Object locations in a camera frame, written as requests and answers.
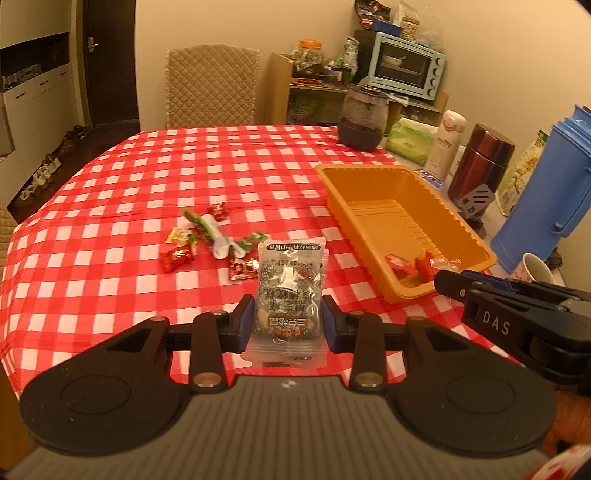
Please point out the red square snack packet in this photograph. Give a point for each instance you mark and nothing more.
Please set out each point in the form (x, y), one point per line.
(399, 266)

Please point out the blue plastic basket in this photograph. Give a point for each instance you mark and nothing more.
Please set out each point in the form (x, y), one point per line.
(384, 27)

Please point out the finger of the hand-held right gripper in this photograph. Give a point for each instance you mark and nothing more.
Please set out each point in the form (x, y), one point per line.
(489, 279)
(450, 284)

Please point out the clear nut snack packet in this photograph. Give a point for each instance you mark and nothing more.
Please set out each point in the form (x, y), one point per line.
(286, 286)

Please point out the red bow-shaped candy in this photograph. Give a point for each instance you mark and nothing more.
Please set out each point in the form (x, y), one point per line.
(175, 258)

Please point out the small red twisted candy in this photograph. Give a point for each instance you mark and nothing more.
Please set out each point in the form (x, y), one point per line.
(219, 211)

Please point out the light blue toaster oven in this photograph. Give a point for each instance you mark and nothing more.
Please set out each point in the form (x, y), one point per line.
(406, 67)

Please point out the white thermos bottle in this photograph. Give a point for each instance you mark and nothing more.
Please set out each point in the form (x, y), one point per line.
(444, 147)

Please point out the yellow green candy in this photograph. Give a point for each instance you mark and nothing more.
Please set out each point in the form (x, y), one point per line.
(181, 236)

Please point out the white patterned cup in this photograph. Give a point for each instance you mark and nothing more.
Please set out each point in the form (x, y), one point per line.
(535, 270)

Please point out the blue white small box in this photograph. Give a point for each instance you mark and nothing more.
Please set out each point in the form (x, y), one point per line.
(429, 177)

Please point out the brown metallic thermos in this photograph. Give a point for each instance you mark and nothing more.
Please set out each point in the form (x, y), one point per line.
(480, 157)

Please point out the orange plastic tray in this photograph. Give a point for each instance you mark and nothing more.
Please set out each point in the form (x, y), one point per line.
(383, 194)

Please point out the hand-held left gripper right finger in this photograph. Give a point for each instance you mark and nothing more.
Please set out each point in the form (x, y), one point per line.
(330, 325)

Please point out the orange lid plastic jar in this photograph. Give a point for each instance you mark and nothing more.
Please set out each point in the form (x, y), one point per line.
(307, 57)

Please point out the dark snack bag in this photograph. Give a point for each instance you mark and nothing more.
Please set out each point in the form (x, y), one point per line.
(371, 11)

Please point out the wooden shelf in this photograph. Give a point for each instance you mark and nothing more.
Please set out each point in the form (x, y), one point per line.
(279, 87)

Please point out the red white candy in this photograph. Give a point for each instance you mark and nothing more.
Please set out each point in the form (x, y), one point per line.
(244, 267)

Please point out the person's right hand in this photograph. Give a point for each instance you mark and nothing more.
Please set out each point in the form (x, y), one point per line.
(575, 417)

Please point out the row of shoes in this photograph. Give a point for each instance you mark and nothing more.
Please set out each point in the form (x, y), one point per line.
(46, 173)

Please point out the red checkered tablecloth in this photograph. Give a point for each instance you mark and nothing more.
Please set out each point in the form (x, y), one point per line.
(138, 184)

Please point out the clear candy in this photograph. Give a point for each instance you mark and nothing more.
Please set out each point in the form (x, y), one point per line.
(445, 265)

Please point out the long green white snack packet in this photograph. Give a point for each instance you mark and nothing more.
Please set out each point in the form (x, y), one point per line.
(207, 230)

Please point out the white cabinet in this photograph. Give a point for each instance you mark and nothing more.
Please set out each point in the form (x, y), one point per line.
(37, 106)

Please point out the green tissue pack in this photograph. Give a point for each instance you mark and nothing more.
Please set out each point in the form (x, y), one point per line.
(411, 141)

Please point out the blue plastic jug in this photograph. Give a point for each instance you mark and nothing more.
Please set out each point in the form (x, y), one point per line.
(549, 194)

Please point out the floral printed bag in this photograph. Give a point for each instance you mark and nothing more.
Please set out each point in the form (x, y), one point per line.
(524, 170)

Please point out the glass jar with dark contents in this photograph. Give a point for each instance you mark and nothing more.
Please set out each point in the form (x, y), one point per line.
(362, 120)

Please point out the jar of nuts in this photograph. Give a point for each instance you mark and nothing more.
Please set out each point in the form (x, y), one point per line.
(410, 26)

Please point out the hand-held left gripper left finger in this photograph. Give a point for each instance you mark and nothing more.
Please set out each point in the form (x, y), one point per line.
(244, 325)

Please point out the green snack bag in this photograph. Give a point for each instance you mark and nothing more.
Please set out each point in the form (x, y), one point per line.
(349, 53)

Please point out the dark door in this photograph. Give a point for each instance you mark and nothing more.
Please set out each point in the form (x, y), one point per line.
(111, 64)

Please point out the beige quilted chair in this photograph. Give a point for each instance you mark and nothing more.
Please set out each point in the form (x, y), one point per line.
(210, 87)
(7, 235)

